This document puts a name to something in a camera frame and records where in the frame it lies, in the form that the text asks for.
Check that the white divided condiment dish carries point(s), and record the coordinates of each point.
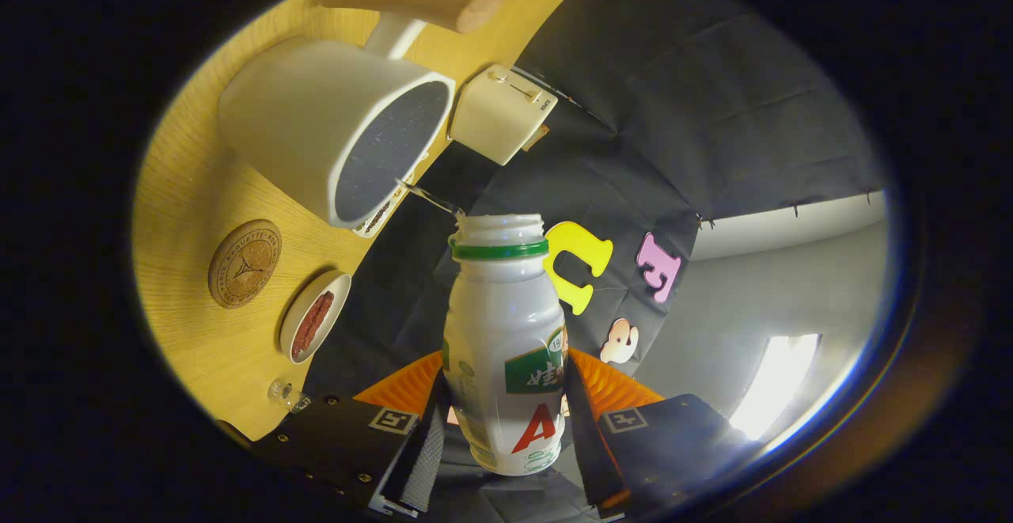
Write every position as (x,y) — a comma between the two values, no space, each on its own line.
(372,222)

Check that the clear plastic water bottle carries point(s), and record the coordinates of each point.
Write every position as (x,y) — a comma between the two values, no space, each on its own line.
(289,396)

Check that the white juice bottle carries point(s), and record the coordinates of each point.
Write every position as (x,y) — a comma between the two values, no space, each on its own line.
(495,317)

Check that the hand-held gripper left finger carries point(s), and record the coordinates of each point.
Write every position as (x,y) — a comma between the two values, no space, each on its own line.
(423,460)

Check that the round cork coaster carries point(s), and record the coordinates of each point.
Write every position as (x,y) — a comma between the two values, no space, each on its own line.
(244,263)

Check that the brown sausage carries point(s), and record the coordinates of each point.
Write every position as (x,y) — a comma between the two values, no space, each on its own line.
(320,316)
(305,337)

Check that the white round plate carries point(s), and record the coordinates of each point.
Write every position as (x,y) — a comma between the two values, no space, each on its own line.
(297,317)

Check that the cream toaster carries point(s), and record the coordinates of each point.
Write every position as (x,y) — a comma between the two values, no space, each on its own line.
(495,115)

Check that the wooden table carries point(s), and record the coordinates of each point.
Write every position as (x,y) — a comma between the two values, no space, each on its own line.
(190,191)

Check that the bread slice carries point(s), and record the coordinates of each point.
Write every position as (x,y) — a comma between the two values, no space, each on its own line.
(536,137)

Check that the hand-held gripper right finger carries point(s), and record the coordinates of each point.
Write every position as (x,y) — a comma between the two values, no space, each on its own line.
(586,452)

